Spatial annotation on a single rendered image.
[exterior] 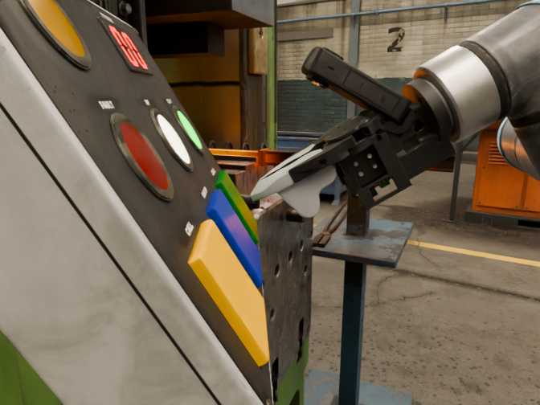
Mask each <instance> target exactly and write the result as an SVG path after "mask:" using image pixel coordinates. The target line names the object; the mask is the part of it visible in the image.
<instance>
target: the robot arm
mask: <svg viewBox="0 0 540 405"><path fill-rule="evenodd" d="M301 72H302V73H303V74H304V75H306V77H305V78H306V79H307V80H310V81H311V82H313V84H315V85H317V86H320V87H321V88H324V89H327V88H329V89H330V90H332V91H334V92H336V93H337V94H339V95H341V96H343V97H345V98H346V99H347V100H350V101H352V102H353V103H355V104H357V105H358V106H360V107H362V108H364V110H362V111H361V112H360V113H359V116H354V117H351V118H349V119H347V120H345V121H343V122H342V123H340V124H338V125H335V126H334V127H333V128H331V129H329V130H328V131H327V132H325V133H324V134H323V135H322V136H321V137H319V138H318V139H317V140H315V141H313V142H311V143H309V144H308V145H306V146H305V147H303V148H302V149H300V150H298V151H297V152H296V153H294V154H293V155H292V156H290V157H288V158H287V159H285V160H284V161H283V162H282V163H280V164H279V165H278V166H276V167H275V168H274V169H272V170H271V171H270V172H268V173H267V174H266V175H264V176H263V177H262V178H261V179H260V180H259V181H258V182H257V184H256V186H255V188H254V190H253V191H252V193H251V199H252V201H253V202H254V201H256V200H259V199H262V198H265V197H268V196H269V195H271V194H275V193H277V194H278V195H279V196H280V197H281V198H282V199H283V200H284V201H285V202H286V203H287V204H288V205H290V206H291V207H292V208H293V209H294V210H295V211H296V212H297V213H298V214H299V215H300V216H302V217H304V218H312V217H313V216H315V215H316V214H317V213H318V212H319V210H320V199H319V194H320V191H321V190H322V189H323V188H325V187H326V186H328V185H329V184H331V183H332V182H333V181H334V179H335V178H336V175H337V177H338V178H339V180H340V182H341V184H342V185H345V186H346V189H347V190H348V191H349V193H350V196H351V197H352V198H353V199H357V198H359V197H360V199H361V200H362V202H363V204H364V206H365V208H366V209H367V210H369V209H370V208H372V207H374V206H376V205H378V204H380V203H381V202H383V201H385V200H387V199H388V198H390V197H392V196H394V195H395V194H398V193H399V192H400V191H402V190H405V189H406V188H408V187H409V186H412V184H411V182H410V179H412V178H414V177H415V176H417V175H419V174H421V173H423V172H424V171H426V170H428V169H430V168H432V167H433V166H435V165H437V164H438V163H440V162H442V161H444V160H445V159H447V158H450V157H451V156H452V155H454V154H456V151H455V150H454V148H453V146H452V143H451V141H452V142H455V143H457V142H460V141H463V140H464V139H466V138H468V137H470V136H472V135H473V134H475V133H477V132H479V131H481V130H482V129H484V128H486V127H487V126H489V125H491V124H493V123H494V122H496V121H499V120H500V119H501V118H503V117H506V118H505V119H504V120H503V122H502V123H501V126H500V128H499V130H498V133H497V146H498V149H499V151H500V153H501V155H502V156H503V158H504V159H505V160H506V161H507V162H508V163H509V164H510V165H511V166H512V167H514V168H515V169H518V170H521V171H525V172H526V173H527V174H528V175H530V176H531V177H533V178H535V179H537V180H539V181H540V0H533V1H532V2H526V3H524V4H521V5H520V6H518V7H517V8H516V9H515V10H514V11H513V12H512V13H510V14H508V15H506V16H505V17H504V18H501V19H500V20H498V21H496V22H495V23H493V24H491V25H490V26H488V27H486V28H485V29H483V30H481V31H479V32H477V33H476V34H475V35H472V36H471V37H469V38H467V39H466V40H464V41H463V42H461V43H459V44H458V45H456V46H454V47H451V48H449V49H447V50H446V51H444V52H442V53H441V54H439V55H438V56H436V57H434V58H433V59H430V60H428V61H427V62H426V63H424V64H422V65H420V66H418V67H417V68H416V69H415V71H414V73H413V78H412V81H411V82H410V83H408V84H406V85H404V86H403V94H402V95H401V94H399V93H397V92H396V91H394V90H393V89H391V88H389V87H387V86H386V85H384V84H382V83H380V82H379V81H377V80H376V79H374V78H372V77H371V76H368V75H367V74H366V73H364V72H362V71H360V70H358V69H357V68H355V67H353V66H352V65H350V64H348V63H347V62H345V61H344V60H343V58H342V57H341V56H340V55H338V54H337V53H335V52H333V51H331V50H329V49H328V48H325V47H315V48H314V49H312V50H311V52H310V53H309V54H308V56H307V57H306V59H305V61H304V63H303V65H302V67H301ZM413 125H414V126H413ZM333 165H335V167H336V168H335V167H334V166H333ZM391 178H392V179H393V181H394V183H395V185H396V187H397V189H396V190H393V191H392V192H390V193H389V194H386V195H385V196H383V197H381V198H380V199H378V200H376V201H374V199H373V197H374V196H376V195H378V193H377V191H376V189H375V187H377V186H379V187H381V188H383V187H385V186H387V185H389V184H390V182H389V181H390V179H391Z"/></svg>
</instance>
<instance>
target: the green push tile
mask: <svg viewBox="0 0 540 405"><path fill-rule="evenodd" d="M215 187H216V188H217V189H220V190H221V191H222V192H223V193H224V195H225V197H226V198H227V200H228V202H229V203H230V204H231V206H232V208H233V210H234V211H235V213H236V214H237V216H238V217H239V219H240V221H241V223H242V224H243V225H244V227H245V229H246V230H247V232H248V234H249V235H250V236H251V238H252V240H253V242H254V243H255V245H257V244H258V243H259V238H258V229H257V221H256V219H255V217H254V216H253V214H252V213H251V211H250V210H249V208H248V206H247V204H246V203H245V201H244V200H243V198H242V196H241V195H240V193H239V192H238V190H237V189H236V187H235V185H234V183H233V182H232V180H231V179H230V177H229V175H228V174H227V172H226V171H225V170H223V171H221V172H219V174H218V177H217V179H216V182H215Z"/></svg>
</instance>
